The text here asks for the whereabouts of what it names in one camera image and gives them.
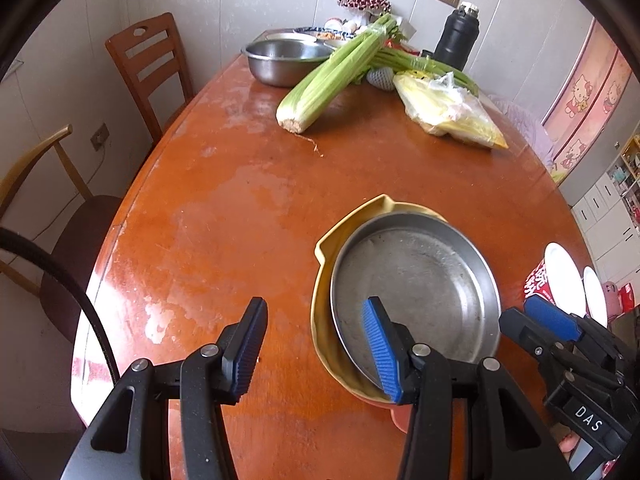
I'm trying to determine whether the grey foam fruit net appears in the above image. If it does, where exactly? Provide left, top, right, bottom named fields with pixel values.
left=366, top=69, right=398, bottom=92

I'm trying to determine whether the red plastic stool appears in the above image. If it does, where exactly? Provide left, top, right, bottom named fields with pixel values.
left=617, top=282, right=640, bottom=311

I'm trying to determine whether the white shelf cabinet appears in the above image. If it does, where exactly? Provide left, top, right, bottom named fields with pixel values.
left=570, top=135, right=640, bottom=286

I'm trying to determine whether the blue patterned dish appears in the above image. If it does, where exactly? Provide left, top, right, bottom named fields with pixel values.
left=292, top=26, right=357, bottom=42

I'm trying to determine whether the large red printed bowl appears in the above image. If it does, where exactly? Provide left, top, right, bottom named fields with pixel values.
left=522, top=242, right=585, bottom=313

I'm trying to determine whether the small red printed bowl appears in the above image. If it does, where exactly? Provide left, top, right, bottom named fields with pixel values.
left=582, top=266, right=608, bottom=328

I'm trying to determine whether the black cable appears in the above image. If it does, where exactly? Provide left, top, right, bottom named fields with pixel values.
left=0, top=227, right=121, bottom=386

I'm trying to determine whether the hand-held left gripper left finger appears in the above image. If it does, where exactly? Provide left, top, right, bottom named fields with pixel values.
left=62, top=296, right=269, bottom=480

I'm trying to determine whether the chair with dark seat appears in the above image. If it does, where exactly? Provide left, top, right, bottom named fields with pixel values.
left=0, top=124, right=123, bottom=343

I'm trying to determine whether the brown wooden slatted chair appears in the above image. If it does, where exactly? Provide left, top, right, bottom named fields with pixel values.
left=105, top=12, right=195, bottom=145

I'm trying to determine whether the round metal pan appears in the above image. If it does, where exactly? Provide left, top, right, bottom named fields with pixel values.
left=330, top=211, right=502, bottom=393

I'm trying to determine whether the bundle of green stems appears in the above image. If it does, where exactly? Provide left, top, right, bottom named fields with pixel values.
left=370, top=45, right=480, bottom=97

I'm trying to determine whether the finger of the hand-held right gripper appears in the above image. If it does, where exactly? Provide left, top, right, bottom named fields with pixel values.
left=524, top=294, right=587, bottom=342
left=499, top=307, right=557, bottom=362

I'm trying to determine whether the pink cartoon cat curtain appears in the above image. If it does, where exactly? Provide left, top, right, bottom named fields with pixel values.
left=542, top=17, right=633, bottom=183

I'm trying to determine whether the black thermos bottle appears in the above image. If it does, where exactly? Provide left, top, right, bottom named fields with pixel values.
left=433, top=2, right=482, bottom=72

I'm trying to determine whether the celery bunch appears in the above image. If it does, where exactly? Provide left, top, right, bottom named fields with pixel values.
left=276, top=14, right=401, bottom=134

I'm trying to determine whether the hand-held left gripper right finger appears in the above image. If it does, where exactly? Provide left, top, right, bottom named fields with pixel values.
left=361, top=296, right=573, bottom=480

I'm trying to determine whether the purple cloth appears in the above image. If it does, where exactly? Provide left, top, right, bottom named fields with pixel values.
left=487, top=92, right=556, bottom=168

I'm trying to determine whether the steel basin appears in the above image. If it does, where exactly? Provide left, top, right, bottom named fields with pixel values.
left=241, top=39, right=335, bottom=87

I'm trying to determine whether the plastic bag of corn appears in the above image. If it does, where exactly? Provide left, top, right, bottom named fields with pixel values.
left=392, top=71, right=509, bottom=151

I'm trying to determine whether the yellow shell-shaped plate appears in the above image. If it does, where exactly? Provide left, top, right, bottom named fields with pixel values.
left=310, top=193, right=451, bottom=407

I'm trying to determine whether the pink plastic stool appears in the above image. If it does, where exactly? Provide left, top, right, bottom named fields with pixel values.
left=602, top=280, right=623, bottom=318

